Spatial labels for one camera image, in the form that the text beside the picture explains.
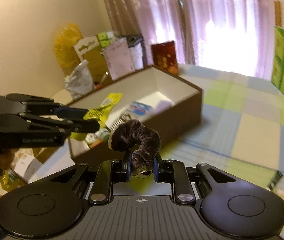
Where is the yellow snack packet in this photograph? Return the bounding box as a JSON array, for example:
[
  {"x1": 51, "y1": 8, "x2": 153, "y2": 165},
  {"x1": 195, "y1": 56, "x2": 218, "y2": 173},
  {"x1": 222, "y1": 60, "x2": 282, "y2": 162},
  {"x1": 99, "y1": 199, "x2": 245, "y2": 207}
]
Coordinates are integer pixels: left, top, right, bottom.
[{"x1": 83, "y1": 93, "x2": 122, "y2": 128}]

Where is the dark velvet scrunchie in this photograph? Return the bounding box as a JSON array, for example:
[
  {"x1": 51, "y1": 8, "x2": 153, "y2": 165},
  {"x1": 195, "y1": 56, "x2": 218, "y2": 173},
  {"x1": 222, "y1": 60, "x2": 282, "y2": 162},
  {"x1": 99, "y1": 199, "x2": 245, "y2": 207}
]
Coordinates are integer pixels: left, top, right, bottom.
[{"x1": 108, "y1": 119, "x2": 162, "y2": 176}]

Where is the blue dental floss box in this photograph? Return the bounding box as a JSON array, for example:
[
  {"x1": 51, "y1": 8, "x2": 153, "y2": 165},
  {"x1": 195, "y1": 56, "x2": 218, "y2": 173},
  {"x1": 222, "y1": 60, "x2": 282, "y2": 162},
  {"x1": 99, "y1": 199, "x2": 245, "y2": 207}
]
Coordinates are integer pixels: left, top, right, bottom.
[{"x1": 126, "y1": 101, "x2": 153, "y2": 116}]

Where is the small dark green tube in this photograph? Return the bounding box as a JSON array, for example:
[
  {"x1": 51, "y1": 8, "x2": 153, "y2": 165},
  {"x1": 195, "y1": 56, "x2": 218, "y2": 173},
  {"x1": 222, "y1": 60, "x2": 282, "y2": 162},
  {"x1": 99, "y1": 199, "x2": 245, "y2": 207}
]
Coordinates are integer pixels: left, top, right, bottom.
[{"x1": 267, "y1": 170, "x2": 283, "y2": 191}]

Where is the green balm blister card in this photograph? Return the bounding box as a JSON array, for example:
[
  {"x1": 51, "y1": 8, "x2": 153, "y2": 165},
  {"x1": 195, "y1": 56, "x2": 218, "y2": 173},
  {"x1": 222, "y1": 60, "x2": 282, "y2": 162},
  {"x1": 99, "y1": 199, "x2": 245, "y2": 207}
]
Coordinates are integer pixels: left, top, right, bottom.
[{"x1": 85, "y1": 128, "x2": 111, "y2": 148}]

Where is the leopard print hair clip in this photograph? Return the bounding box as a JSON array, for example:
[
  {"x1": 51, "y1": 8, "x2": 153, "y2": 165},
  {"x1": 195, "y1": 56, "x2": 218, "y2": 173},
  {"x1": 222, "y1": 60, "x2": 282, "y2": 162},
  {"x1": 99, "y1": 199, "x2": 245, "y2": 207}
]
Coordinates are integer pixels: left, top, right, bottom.
[{"x1": 109, "y1": 111, "x2": 131, "y2": 131}]

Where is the purple cream tube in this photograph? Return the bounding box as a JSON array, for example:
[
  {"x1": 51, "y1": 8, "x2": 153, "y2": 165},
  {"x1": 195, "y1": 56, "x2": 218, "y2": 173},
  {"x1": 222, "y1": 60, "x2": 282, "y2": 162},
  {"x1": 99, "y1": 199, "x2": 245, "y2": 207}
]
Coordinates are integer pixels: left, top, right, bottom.
[{"x1": 154, "y1": 100, "x2": 174, "y2": 114}]

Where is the cardboard box of clutter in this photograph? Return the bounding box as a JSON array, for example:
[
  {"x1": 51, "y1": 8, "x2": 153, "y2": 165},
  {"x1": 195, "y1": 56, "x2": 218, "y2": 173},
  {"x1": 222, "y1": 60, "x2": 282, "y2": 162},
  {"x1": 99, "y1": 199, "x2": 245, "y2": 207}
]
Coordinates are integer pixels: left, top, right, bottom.
[{"x1": 74, "y1": 31, "x2": 146, "y2": 83}]

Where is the left hand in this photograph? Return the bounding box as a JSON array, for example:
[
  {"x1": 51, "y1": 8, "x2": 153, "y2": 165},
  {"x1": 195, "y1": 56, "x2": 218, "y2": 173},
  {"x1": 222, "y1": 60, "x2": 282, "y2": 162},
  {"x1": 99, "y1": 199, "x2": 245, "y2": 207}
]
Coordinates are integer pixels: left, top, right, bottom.
[{"x1": 0, "y1": 149, "x2": 17, "y2": 171}]

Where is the crumpled plastic bag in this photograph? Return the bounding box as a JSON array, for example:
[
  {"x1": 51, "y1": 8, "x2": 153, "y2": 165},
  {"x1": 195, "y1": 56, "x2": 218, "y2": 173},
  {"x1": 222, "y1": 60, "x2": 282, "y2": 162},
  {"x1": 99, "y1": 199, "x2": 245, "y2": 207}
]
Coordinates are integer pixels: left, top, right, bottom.
[{"x1": 65, "y1": 60, "x2": 94, "y2": 100}]

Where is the yellow plastic bag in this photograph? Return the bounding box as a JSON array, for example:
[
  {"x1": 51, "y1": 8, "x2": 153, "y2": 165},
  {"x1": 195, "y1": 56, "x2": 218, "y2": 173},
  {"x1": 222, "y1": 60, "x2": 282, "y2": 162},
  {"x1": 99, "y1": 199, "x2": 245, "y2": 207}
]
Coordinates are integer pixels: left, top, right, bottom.
[{"x1": 54, "y1": 23, "x2": 83, "y2": 76}]

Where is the brown cardboard storage box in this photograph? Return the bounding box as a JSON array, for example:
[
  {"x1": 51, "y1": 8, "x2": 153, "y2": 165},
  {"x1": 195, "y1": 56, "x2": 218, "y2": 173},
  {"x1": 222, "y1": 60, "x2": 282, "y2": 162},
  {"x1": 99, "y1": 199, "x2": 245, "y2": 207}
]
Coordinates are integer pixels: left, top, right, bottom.
[{"x1": 67, "y1": 64, "x2": 204, "y2": 170}]

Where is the checkered tablecloth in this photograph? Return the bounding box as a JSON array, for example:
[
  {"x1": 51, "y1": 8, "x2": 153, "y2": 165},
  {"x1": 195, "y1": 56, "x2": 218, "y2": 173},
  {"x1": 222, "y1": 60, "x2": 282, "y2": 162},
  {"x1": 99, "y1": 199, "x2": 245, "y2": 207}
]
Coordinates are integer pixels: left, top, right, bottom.
[{"x1": 29, "y1": 63, "x2": 284, "y2": 233}]

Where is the red gift bag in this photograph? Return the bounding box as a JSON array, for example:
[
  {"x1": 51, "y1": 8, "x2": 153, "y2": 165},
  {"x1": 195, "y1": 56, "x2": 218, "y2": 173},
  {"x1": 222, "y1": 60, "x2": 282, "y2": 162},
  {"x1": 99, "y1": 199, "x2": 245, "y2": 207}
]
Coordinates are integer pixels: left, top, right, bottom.
[{"x1": 151, "y1": 41, "x2": 179, "y2": 75}]

